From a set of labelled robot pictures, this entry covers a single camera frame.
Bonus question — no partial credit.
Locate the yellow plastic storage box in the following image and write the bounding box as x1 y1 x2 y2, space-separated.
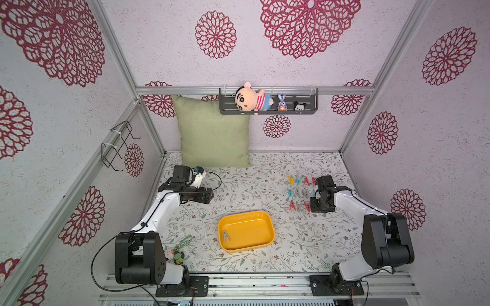
218 210 276 253

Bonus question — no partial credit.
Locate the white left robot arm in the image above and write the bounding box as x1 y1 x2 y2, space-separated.
115 178 214 285

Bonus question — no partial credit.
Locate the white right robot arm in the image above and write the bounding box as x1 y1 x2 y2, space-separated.
310 185 415 285

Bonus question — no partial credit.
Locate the green cushion pillow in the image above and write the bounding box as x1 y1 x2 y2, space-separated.
172 95 251 168

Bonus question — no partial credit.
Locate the black white mouse figure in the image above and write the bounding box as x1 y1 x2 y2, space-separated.
293 101 306 112

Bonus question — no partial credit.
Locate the small blue rabbit figure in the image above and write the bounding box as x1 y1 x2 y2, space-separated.
278 94 288 112

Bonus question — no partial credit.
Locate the cartoon boy plush doll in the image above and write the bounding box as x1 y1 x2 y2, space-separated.
234 82 274 115

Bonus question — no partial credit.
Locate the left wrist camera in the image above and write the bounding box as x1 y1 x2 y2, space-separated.
172 165 193 182

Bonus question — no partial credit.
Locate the plush keychain with green ring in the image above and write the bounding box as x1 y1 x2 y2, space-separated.
167 235 195 265

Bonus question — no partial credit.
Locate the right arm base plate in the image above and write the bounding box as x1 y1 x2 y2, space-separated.
309 271 364 297

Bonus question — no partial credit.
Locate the black wire wall rack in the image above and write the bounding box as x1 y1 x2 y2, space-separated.
100 120 140 172

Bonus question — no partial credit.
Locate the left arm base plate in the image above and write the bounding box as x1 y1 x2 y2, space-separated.
156 275 209 298

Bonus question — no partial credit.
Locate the dark wall shelf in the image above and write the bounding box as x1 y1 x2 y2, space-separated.
219 87 319 115

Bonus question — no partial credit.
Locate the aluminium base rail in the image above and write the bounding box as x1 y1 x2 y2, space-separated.
95 272 423 305

